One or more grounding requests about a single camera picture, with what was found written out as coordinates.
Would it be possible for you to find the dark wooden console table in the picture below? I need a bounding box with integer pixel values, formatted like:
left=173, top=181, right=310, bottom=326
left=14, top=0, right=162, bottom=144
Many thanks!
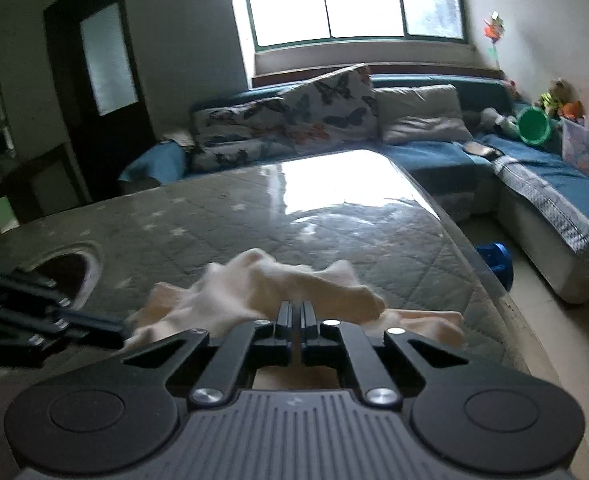
left=0, top=142, right=92, bottom=236

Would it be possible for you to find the cream garment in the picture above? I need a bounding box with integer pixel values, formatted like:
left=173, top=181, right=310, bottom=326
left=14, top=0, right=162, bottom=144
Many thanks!
left=123, top=249, right=465, bottom=392

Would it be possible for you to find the beige cushion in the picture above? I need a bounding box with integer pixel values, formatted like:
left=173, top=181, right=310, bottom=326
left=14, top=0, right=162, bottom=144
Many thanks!
left=374, top=85, right=475, bottom=143

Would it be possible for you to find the blue towel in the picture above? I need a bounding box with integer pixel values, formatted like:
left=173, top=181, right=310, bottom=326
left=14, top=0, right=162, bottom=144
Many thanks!
left=119, top=140, right=188, bottom=186

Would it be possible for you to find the white plush toy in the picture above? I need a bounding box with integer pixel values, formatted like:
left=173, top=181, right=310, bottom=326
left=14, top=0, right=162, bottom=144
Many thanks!
left=479, top=107, right=517, bottom=136

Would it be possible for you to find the colourful pinwheel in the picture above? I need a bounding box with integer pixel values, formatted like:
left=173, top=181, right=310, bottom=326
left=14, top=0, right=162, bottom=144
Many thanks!
left=481, top=10, right=507, bottom=68

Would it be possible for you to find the dark door with frosted glass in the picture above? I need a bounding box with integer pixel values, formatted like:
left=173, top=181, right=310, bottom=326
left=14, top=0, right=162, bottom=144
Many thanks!
left=44, top=0, right=158, bottom=201

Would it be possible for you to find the green plush toy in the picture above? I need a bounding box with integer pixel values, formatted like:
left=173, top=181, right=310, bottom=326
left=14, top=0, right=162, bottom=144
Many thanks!
left=539, top=80, right=567, bottom=116

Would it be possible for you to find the teal sofa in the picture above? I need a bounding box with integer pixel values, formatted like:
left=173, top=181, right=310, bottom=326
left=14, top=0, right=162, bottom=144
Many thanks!
left=119, top=74, right=589, bottom=306

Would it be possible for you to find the green framed window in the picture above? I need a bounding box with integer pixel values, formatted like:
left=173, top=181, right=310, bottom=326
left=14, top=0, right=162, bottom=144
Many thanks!
left=239, top=0, right=467, bottom=51

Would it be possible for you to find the blue plastic object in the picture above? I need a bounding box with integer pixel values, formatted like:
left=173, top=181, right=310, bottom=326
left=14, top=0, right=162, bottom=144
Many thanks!
left=475, top=242, right=512, bottom=291

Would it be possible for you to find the round black induction cooktop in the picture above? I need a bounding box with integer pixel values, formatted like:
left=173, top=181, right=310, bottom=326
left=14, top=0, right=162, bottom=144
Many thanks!
left=22, top=241, right=104, bottom=311

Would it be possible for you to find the grey quilted star table cover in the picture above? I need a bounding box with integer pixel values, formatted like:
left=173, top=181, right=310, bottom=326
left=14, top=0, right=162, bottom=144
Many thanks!
left=0, top=149, right=532, bottom=480

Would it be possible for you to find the dark flat item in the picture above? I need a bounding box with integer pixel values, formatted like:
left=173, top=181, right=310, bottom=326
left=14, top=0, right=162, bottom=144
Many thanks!
left=461, top=141, right=505, bottom=158

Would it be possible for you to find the green plastic bucket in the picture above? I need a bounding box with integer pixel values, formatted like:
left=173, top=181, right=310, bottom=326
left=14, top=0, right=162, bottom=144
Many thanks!
left=517, top=105, right=555, bottom=147

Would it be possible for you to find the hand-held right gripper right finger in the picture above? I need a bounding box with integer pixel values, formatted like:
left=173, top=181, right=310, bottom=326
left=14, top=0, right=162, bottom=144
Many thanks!
left=300, top=301, right=470, bottom=408

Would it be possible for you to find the grey quilted sofa cover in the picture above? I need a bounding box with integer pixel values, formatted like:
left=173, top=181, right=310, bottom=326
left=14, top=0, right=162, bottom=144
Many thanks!
left=491, top=156, right=589, bottom=266

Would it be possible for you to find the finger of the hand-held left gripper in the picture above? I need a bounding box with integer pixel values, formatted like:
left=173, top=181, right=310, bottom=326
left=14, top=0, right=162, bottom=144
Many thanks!
left=0, top=269, right=72, bottom=311
left=0, top=305, right=128, bottom=361

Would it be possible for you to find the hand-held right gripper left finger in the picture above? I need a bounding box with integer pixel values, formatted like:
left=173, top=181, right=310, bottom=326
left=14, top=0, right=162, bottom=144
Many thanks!
left=121, top=301, right=294, bottom=408

